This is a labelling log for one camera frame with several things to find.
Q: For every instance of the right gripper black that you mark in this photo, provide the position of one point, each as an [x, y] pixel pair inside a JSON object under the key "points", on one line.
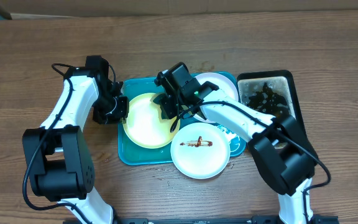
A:
{"points": [[169, 106]]}

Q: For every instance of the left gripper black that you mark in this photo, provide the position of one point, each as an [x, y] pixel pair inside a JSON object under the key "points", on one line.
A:
{"points": [[119, 118]]}

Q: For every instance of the yellow-green round plate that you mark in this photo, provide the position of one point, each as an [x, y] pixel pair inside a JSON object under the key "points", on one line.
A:
{"points": [[144, 124]]}

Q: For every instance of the white plate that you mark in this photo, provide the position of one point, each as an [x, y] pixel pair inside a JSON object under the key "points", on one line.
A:
{"points": [[222, 81], [200, 151]]}

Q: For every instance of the green and yellow sponge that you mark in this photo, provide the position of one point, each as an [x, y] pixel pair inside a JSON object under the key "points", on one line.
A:
{"points": [[160, 101]]}

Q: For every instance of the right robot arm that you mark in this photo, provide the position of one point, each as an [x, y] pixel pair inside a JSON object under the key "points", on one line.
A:
{"points": [[284, 157]]}

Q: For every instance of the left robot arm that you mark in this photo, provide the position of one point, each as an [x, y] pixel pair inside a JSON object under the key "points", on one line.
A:
{"points": [[60, 170]]}

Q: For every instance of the teal plastic tray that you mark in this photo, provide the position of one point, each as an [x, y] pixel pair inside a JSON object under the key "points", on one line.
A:
{"points": [[132, 154]]}

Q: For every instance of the black soapy water tray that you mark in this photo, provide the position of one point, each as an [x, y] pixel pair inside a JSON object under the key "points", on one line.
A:
{"points": [[270, 92]]}

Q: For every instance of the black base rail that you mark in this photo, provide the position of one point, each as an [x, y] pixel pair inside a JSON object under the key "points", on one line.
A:
{"points": [[258, 219]]}

